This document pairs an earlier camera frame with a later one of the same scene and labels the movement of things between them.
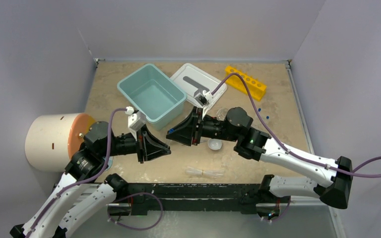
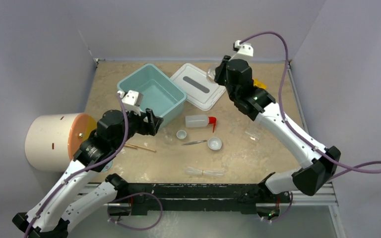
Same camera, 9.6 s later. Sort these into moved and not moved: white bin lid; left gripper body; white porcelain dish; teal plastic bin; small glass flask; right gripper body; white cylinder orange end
Moved: left gripper body; small glass flask; right gripper body
Not moved: teal plastic bin; white porcelain dish; white bin lid; white cylinder orange end
